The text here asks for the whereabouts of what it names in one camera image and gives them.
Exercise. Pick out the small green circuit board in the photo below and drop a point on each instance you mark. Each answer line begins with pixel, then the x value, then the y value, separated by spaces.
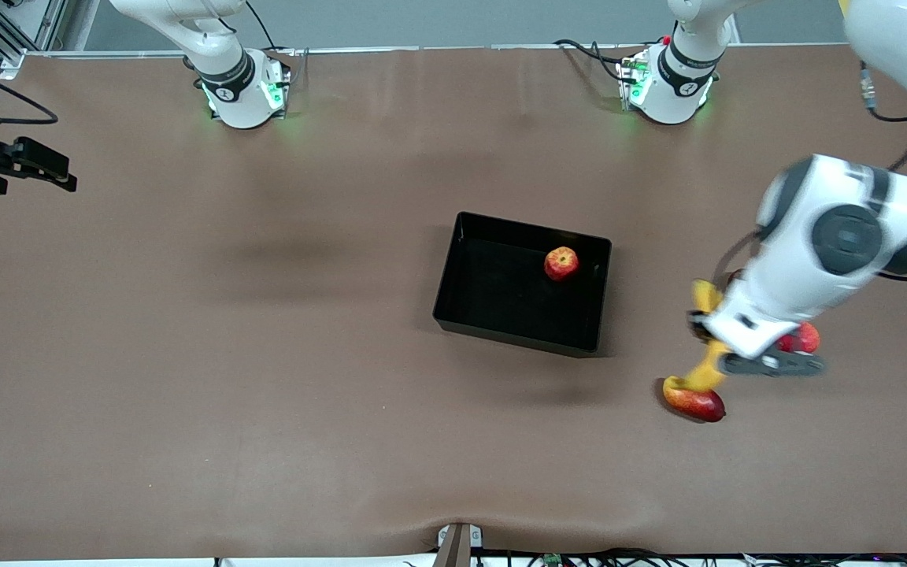
pixel 553 560

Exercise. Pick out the red yellow mango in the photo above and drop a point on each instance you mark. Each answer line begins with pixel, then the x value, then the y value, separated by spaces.
pixel 694 403

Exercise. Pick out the brown table cover mat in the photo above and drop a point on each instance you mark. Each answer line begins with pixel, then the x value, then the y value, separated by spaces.
pixel 186 409

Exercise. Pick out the yellow banana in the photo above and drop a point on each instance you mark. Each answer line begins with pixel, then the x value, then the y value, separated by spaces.
pixel 707 370

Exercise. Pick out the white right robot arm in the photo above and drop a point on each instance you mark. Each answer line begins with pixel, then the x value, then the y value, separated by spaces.
pixel 241 94

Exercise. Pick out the grey metal table bracket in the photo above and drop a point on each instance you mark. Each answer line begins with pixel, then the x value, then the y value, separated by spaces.
pixel 457 545

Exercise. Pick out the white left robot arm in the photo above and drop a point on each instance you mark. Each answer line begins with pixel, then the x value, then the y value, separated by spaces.
pixel 847 236

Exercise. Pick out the small red yellow apple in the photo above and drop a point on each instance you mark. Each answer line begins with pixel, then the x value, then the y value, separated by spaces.
pixel 561 264

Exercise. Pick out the red peach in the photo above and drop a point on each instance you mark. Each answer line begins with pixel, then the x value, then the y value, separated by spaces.
pixel 804 339

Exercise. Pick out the black rectangular plastic box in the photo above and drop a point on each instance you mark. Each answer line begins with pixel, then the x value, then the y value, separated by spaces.
pixel 501 307

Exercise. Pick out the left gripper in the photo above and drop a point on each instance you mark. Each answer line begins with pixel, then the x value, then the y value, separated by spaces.
pixel 696 322

